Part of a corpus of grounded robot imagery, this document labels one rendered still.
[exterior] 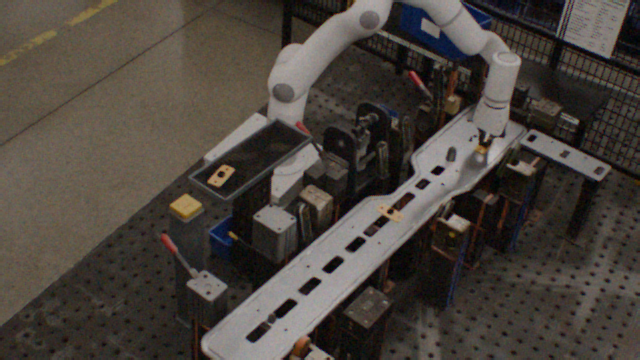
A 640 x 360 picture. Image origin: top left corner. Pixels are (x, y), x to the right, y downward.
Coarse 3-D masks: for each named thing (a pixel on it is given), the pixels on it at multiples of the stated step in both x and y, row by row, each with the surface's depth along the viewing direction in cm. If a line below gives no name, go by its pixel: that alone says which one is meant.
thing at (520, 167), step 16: (512, 176) 256; (528, 176) 252; (512, 192) 259; (528, 192) 258; (496, 208) 267; (512, 208) 264; (496, 224) 270; (512, 224) 268; (496, 240) 273; (512, 240) 273
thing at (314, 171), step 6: (312, 168) 239; (318, 168) 239; (306, 174) 237; (312, 174) 237; (318, 174) 237; (324, 174) 239; (306, 180) 239; (312, 180) 237; (318, 180) 237; (324, 180) 240; (306, 186) 240; (318, 186) 239
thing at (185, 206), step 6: (180, 198) 216; (186, 198) 216; (192, 198) 217; (174, 204) 214; (180, 204) 214; (186, 204) 215; (192, 204) 215; (198, 204) 215; (174, 210) 214; (180, 210) 213; (186, 210) 213; (192, 210) 213; (186, 216) 212
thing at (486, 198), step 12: (480, 192) 252; (480, 204) 251; (492, 204) 249; (468, 216) 257; (480, 216) 253; (480, 228) 256; (468, 240) 263; (480, 240) 261; (468, 252) 265; (480, 252) 265; (468, 264) 267
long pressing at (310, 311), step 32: (448, 128) 274; (512, 128) 277; (416, 160) 260; (480, 160) 263; (416, 192) 249; (448, 192) 250; (352, 224) 236; (416, 224) 239; (320, 256) 226; (352, 256) 227; (384, 256) 228; (288, 288) 217; (320, 288) 217; (352, 288) 219; (224, 320) 207; (256, 320) 208; (288, 320) 209; (320, 320) 210; (224, 352) 200; (256, 352) 200; (288, 352) 202
